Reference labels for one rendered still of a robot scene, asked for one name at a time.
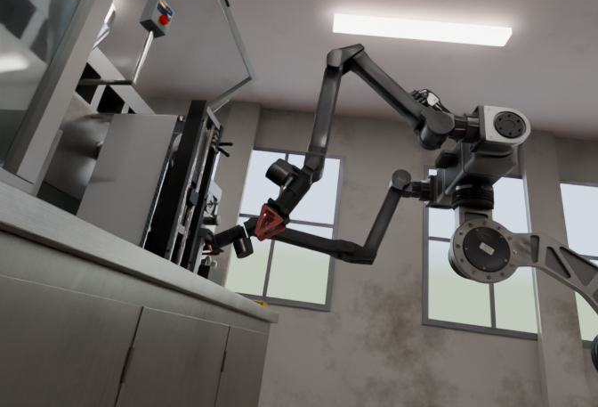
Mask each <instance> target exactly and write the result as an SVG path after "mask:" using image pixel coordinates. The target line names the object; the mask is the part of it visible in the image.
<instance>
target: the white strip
mask: <svg viewBox="0 0 598 407"><path fill-rule="evenodd" d="M91 118H92V119H112V120H111V123H110V125H109V130H108V132H107V134H106V137H105V139H104V142H103V145H102V146H101V151H100V153H99V156H98V158H97V160H96V163H95V166H94V168H93V172H92V175H91V177H90V180H89V183H88V184H87V187H86V190H85V194H84V197H83V198H82V201H81V204H80V206H79V209H78V211H77V215H76V216H77V217H79V218H81V219H84V220H86V221H87V222H89V223H91V224H94V225H96V226H98V227H100V228H102V229H103V230H105V231H108V232H111V233H113V234H115V235H117V236H118V237H120V238H122V239H124V240H127V241H129V242H132V243H133V244H135V245H137V246H139V245H140V241H141V236H142V233H143V230H144V227H145V224H146V221H147V218H148V214H149V211H150V206H151V203H152V200H153V197H154V194H155V191H156V188H157V185H158V179H159V177H160V173H161V170H162V167H163V164H164V161H165V158H166V153H167V150H168V146H169V143H170V141H171V137H172V134H173V131H174V126H175V123H176V122H182V121H183V117H182V116H178V115H147V114H117V113H115V114H108V113H91Z"/></svg>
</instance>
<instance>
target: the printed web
mask: <svg viewBox="0 0 598 407"><path fill-rule="evenodd" d="M180 135H182V134H172V137H171V141H170V143H169V146H168V150H167V153H166V158H165V161H164V164H163V167H162V170H161V173H160V177H159V179H158V185H157V188H156V191H155V194H154V197H153V200H152V203H151V206H150V210H149V214H148V218H147V221H146V224H145V227H144V230H143V233H142V236H141V241H140V245H139V247H141V248H144V245H145V241H146V239H147V236H148V232H149V229H150V227H156V223H157V220H158V215H159V211H160V209H161V205H162V202H163V198H164V196H165V192H166V187H167V184H168V181H169V177H170V175H166V170H167V166H168V163H169V159H170V157H171V154H172V150H173V147H174V143H175V141H176V139H177V138H178V137H179V136H180Z"/></svg>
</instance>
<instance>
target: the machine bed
mask: <svg viewBox="0 0 598 407"><path fill-rule="evenodd" d="M0 230H2V231H5V232H8V233H11V234H14V235H17V236H20V237H22V238H25V239H28V240H32V241H34V242H37V243H40V244H43V245H46V246H48V247H51V248H56V249H58V250H60V251H63V252H66V253H69V254H71V255H74V256H79V257H82V258H84V259H87V260H89V261H92V262H95V263H97V264H100V265H105V266H107V267H110V268H113V269H115V270H118V271H120V272H123V273H128V274H131V275H133V276H136V277H139V278H142V279H144V280H146V281H151V282H154V283H156V284H159V285H162V286H165V287H168V288H170V289H174V290H177V291H180V292H182V293H185V294H188V295H191V296H193V297H197V298H200V299H203V300H205V301H208V302H211V303H214V304H217V305H221V306H224V307H226V308H229V309H231V310H234V311H237V312H240V313H244V314H247V315H250V316H253V317H255V318H257V319H260V320H263V321H266V322H271V323H278V320H279V314H278V313H276V312H273V311H272V310H270V309H268V308H266V307H264V306H262V305H259V304H257V303H256V302H254V301H252V300H249V299H247V298H245V297H242V296H241V295H239V294H237V293H235V292H233V291H231V290H229V289H226V288H224V287H222V286H220V285H218V284H216V283H214V282H212V281H210V280H208V279H206V278H204V277H201V276H199V275H197V274H195V273H193V272H191V271H189V270H187V269H185V268H183V267H181V266H179V265H176V264H174V263H172V262H170V261H168V260H166V259H164V258H163V257H161V256H158V255H156V254H153V253H151V252H149V251H148V250H146V249H144V248H141V247H139V246H137V245H135V244H133V243H132V242H129V241H127V240H124V239H122V238H120V237H118V236H117V235H115V234H113V233H111V232H108V231H105V230H103V229H102V228H100V227H98V226H96V225H94V224H91V223H89V222H87V221H86V220H84V219H81V218H79V217H77V216H74V215H72V214H70V213H69V212H67V211H65V210H63V209H61V208H57V207H55V206H54V205H52V204H50V203H48V202H46V201H44V200H42V199H39V198H38V197H36V196H33V195H31V194H29V193H27V192H25V191H23V190H21V189H19V188H17V187H15V186H13V185H11V184H8V183H6V182H4V181H2V180H0Z"/></svg>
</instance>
